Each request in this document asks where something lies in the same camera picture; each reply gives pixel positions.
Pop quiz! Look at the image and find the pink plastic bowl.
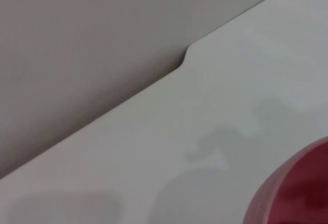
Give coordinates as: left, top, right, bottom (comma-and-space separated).
242, 136, 328, 224

